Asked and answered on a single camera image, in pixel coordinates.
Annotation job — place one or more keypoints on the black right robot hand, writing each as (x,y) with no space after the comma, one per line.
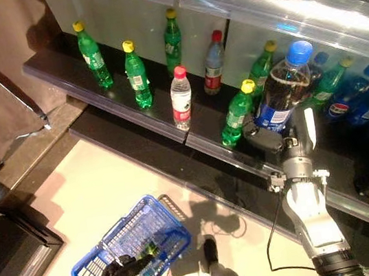
(297,145)

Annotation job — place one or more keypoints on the blue plastic shopping basket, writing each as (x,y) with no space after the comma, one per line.
(173,250)

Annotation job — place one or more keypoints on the clear water bottle pink cap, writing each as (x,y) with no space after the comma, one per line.
(181,100)

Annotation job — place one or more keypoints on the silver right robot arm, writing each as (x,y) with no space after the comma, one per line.
(312,216)

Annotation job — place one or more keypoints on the green Sprite bottle yellow cap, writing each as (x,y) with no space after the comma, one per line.
(94,59)
(261,67)
(137,79)
(237,116)
(331,83)
(173,42)

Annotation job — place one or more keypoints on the bluish water bottle red cap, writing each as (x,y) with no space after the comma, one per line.
(214,67)

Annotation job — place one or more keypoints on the white shelf back panel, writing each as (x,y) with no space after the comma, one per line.
(117,16)
(242,39)

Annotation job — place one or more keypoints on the black shelf base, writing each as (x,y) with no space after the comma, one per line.
(159,155)

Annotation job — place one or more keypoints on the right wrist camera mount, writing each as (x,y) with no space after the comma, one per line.
(276,181)

